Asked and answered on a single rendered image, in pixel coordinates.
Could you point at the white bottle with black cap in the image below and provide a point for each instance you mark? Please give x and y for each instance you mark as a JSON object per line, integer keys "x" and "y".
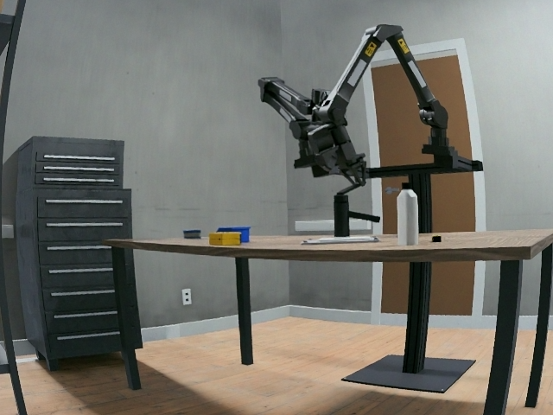
{"x": 407, "y": 216}

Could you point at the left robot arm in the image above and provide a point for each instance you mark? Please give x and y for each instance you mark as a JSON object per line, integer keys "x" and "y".
{"x": 321, "y": 140}

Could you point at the blue square bin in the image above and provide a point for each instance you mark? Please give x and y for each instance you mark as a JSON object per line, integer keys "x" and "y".
{"x": 243, "y": 230}

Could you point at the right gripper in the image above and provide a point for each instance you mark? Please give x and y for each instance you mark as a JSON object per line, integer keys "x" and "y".
{"x": 315, "y": 118}

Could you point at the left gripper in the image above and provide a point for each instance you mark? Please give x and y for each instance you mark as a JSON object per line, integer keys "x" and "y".
{"x": 358, "y": 162}

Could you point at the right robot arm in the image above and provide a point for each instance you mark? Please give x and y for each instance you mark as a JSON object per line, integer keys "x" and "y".
{"x": 299, "y": 125}

